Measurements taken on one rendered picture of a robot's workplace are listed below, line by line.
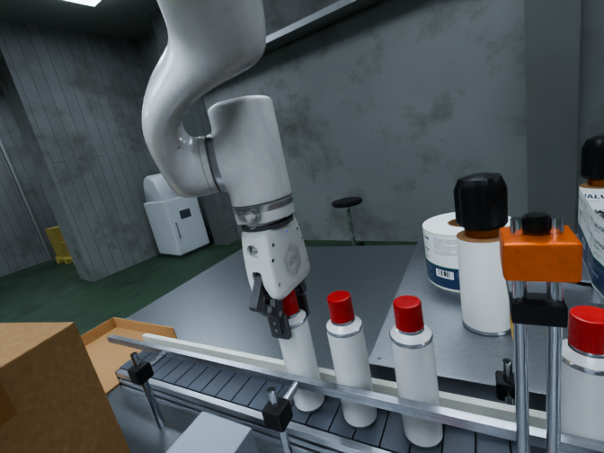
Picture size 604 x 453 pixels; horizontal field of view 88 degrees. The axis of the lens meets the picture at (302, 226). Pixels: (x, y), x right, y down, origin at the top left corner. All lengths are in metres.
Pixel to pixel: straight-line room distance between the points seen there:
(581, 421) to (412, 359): 0.16
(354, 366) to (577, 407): 0.23
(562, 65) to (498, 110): 0.54
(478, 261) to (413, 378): 0.28
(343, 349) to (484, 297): 0.32
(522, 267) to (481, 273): 0.38
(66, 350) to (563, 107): 3.08
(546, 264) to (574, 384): 0.18
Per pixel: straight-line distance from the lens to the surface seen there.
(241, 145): 0.40
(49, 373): 0.54
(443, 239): 0.81
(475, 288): 0.67
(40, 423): 0.55
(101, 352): 1.13
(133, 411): 0.84
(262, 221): 0.40
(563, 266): 0.28
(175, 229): 4.97
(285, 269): 0.43
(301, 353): 0.51
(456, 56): 3.43
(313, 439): 0.56
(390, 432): 0.54
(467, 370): 0.64
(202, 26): 0.31
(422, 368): 0.44
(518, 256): 0.27
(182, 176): 0.40
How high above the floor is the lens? 1.29
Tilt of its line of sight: 15 degrees down
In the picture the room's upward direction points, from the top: 12 degrees counter-clockwise
